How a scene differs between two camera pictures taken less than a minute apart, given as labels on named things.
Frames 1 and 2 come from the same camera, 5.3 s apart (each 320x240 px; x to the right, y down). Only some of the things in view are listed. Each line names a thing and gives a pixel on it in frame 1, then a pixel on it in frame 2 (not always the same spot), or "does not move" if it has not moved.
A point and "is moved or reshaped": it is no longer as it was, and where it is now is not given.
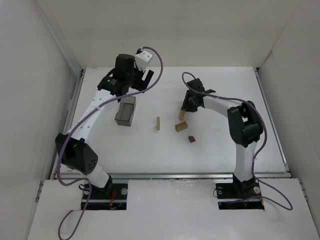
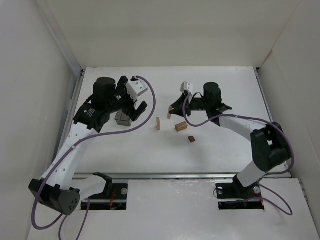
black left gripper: x=141 y=80 -> x=128 y=99
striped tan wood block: x=181 y=126 does not move
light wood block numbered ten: x=182 y=114 is moved or reshaped
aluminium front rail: x=181 y=175 does not move
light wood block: x=158 y=123 does not move
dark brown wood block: x=191 y=139 does not move
